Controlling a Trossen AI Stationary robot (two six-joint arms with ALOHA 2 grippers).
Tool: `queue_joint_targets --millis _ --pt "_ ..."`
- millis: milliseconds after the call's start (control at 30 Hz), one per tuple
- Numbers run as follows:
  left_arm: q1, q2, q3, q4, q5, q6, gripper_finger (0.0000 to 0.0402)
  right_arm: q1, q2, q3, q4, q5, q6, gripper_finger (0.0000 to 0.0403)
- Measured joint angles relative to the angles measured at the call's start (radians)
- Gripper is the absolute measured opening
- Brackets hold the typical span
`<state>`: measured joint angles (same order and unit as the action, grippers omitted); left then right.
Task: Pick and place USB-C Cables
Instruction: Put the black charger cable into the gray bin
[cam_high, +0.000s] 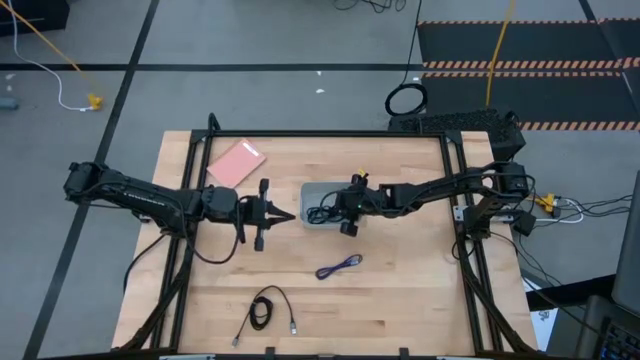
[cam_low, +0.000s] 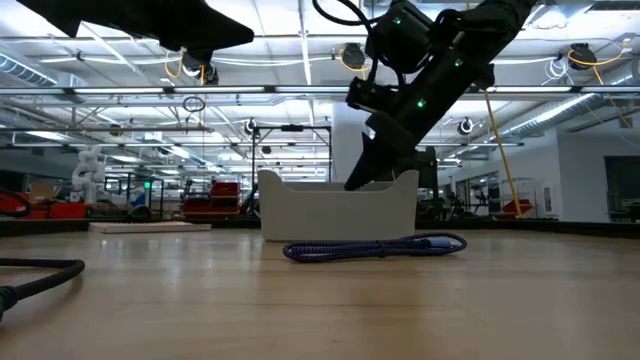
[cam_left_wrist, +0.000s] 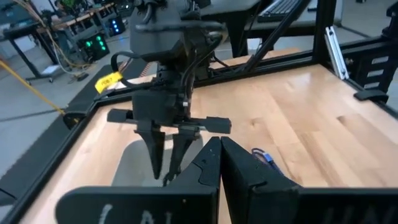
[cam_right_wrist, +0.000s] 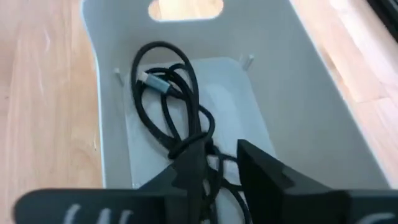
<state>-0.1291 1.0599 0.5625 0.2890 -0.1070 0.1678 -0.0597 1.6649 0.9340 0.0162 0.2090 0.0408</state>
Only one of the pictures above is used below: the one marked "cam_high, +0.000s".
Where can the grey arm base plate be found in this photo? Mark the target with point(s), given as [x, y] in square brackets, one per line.
[460, 214]

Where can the white paper sheet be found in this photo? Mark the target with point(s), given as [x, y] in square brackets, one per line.
[542, 320]

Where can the small yellow tag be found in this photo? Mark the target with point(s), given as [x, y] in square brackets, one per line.
[363, 173]

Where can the black power brick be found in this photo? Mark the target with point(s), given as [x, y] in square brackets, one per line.
[524, 224]

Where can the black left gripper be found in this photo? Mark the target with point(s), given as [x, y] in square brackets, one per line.
[260, 215]

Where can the light grey plastic bin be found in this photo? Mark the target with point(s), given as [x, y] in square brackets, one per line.
[312, 192]

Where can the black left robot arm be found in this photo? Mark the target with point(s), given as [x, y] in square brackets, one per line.
[140, 192]

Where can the small grey floor object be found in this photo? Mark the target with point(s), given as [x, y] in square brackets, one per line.
[7, 103]

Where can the black floor box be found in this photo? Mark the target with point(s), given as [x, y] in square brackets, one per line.
[30, 15]

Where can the black hazard-striped floor mat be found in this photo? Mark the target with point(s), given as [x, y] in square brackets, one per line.
[530, 45]

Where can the black aluminium table frame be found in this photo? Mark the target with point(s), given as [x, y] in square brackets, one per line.
[325, 134]

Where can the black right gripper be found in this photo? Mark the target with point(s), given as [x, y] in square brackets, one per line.
[350, 222]

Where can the yellow floor plug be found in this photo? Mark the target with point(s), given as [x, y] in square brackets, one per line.
[95, 102]

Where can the black perforated box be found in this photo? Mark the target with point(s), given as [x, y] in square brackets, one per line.
[460, 122]

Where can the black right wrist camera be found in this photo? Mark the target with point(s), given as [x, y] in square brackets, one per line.
[359, 200]

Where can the dark keyboard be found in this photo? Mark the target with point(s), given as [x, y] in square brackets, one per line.
[612, 335]

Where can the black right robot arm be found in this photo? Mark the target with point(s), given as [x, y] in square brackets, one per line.
[430, 190]

